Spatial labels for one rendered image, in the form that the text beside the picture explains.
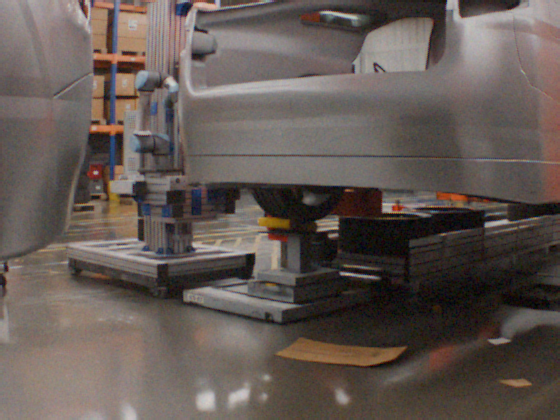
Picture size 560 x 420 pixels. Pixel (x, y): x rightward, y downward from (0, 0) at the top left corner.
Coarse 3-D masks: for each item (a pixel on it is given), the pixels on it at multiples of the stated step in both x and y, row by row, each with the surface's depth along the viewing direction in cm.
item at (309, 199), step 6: (300, 192) 451; (306, 192) 456; (294, 198) 419; (300, 198) 451; (306, 198) 451; (312, 198) 448; (318, 198) 445; (324, 198) 442; (330, 198) 442; (300, 204) 423; (306, 204) 440; (312, 204) 438; (318, 204) 436; (324, 204) 438
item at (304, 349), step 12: (288, 348) 345; (300, 348) 345; (312, 348) 345; (324, 348) 345; (336, 348) 344; (348, 348) 344; (360, 348) 343; (372, 348) 342; (396, 348) 335; (312, 360) 325; (324, 360) 324; (336, 360) 324; (348, 360) 323; (360, 360) 322; (372, 360) 322; (384, 360) 316
